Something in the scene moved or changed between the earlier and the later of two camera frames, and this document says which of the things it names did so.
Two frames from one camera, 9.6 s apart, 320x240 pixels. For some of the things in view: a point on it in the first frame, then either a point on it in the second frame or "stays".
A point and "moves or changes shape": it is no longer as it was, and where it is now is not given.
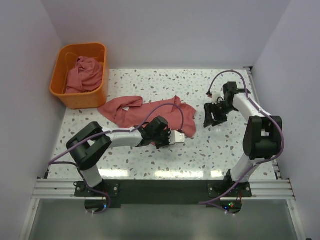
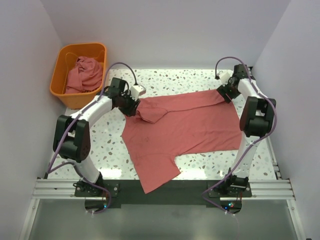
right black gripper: (208, 120) to (222, 90)
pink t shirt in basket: (86, 76) stays
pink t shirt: (131, 112) moves or changes shape
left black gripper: (166, 133) to (131, 110)
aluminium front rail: (65, 189) stays
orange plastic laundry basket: (79, 75) stays
